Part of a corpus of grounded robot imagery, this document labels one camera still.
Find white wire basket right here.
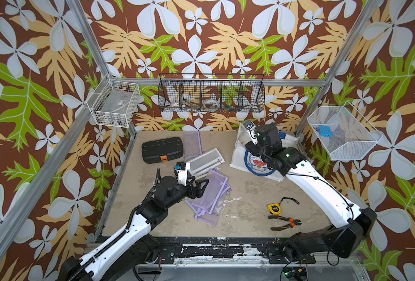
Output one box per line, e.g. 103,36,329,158
308,102,383,162

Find orange black pliers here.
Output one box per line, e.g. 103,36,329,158
268,214,302,232

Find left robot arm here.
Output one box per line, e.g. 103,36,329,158
58,165,209,281

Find white wire basket left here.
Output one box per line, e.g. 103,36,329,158
88,77,141,128

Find white mesh pouch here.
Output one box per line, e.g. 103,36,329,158
187,148,225,177

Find white wire basket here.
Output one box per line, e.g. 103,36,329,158
88,77,141,128
308,102,383,162

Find black wire basket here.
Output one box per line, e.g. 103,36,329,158
157,73,266,112

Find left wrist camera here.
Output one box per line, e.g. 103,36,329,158
174,162,190,186

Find white Doraemon canvas bag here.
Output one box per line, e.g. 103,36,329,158
230,121,306,182

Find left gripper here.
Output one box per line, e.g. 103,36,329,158
163,174,207,210

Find blue object in basket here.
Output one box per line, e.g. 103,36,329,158
317,125,333,138

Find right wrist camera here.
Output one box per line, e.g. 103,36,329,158
244,120,258,145

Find yellow tape measure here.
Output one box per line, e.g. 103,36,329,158
267,203,281,215

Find black plastic tool case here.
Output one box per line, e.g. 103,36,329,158
141,137,184,164

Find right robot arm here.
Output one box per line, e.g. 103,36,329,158
245,121,377,261

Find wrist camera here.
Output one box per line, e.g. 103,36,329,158
174,162,190,186
244,120,258,145

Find large purple mesh pouch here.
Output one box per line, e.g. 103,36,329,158
185,169,232,227

